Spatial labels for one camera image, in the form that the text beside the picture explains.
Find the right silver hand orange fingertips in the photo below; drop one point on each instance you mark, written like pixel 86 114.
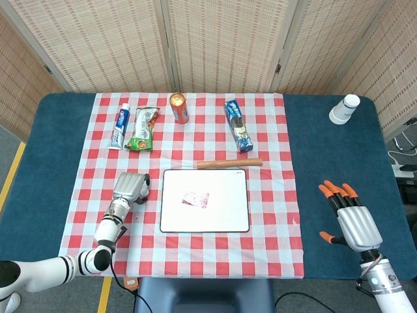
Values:
pixel 358 228

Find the left silver hand black fingers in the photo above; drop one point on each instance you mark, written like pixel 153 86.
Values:
pixel 130 186

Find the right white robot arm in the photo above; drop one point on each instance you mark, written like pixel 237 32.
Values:
pixel 387 287

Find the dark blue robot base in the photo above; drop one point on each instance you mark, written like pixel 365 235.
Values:
pixel 202 296

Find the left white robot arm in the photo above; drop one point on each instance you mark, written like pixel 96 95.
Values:
pixel 107 228

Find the green snack bag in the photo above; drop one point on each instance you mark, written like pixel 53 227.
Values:
pixel 142 130

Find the blue white toothpaste tube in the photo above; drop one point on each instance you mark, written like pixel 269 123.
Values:
pixel 120 125

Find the white power strip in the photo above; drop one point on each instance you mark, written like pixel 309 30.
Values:
pixel 403 171

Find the dark blue table cover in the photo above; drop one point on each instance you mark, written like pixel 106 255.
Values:
pixel 329 156

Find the orange drink can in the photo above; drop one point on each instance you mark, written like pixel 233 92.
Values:
pixel 180 109

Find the red white checkered tablecloth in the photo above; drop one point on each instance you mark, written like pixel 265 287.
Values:
pixel 195 254

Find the small orange box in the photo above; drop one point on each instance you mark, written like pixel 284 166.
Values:
pixel 131 283

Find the wooden rolling pin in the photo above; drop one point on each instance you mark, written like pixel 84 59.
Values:
pixel 228 163

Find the white paper cup stack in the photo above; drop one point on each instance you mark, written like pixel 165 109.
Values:
pixel 342 110

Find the blue cookie package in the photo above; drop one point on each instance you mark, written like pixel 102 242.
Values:
pixel 238 127

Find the metal screen hinge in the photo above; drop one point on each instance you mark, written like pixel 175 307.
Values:
pixel 48 69
pixel 278 68

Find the woven bamboo folding screen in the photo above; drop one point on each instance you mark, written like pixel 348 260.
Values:
pixel 224 42

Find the white rectangular board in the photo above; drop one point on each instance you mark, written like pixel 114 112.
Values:
pixel 224 215

